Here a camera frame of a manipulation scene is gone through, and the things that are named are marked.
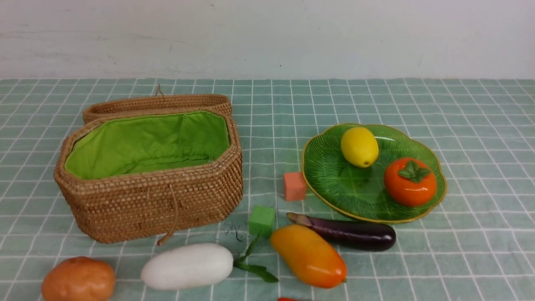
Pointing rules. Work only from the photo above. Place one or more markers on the purple eggplant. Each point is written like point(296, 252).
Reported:
point(363, 236)

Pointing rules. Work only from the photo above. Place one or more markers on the green checkered tablecloth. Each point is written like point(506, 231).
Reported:
point(477, 245)

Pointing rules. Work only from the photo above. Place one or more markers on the green leaf-shaped glass plate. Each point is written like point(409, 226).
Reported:
point(360, 193)

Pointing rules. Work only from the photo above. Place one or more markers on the orange persimmon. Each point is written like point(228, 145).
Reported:
point(409, 182)

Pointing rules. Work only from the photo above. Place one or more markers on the orange yellow mango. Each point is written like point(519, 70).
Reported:
point(310, 257)

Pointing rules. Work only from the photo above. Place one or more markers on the yellow lemon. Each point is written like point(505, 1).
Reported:
point(359, 147)

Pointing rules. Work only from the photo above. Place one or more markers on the woven rattan basket lid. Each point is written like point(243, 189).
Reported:
point(218, 102)

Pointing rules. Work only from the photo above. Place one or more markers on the green foam cube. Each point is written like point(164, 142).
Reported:
point(261, 221)

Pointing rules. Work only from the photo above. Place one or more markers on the red chili pepper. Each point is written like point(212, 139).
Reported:
point(286, 299)

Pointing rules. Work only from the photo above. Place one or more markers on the orange foam cube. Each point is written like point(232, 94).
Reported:
point(294, 187)

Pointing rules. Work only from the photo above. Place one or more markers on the white radish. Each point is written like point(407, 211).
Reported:
point(188, 267)

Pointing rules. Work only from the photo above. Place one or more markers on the brown potato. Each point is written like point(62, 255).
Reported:
point(79, 279)

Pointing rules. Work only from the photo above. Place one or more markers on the woven rattan basket green lining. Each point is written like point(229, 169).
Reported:
point(141, 174)

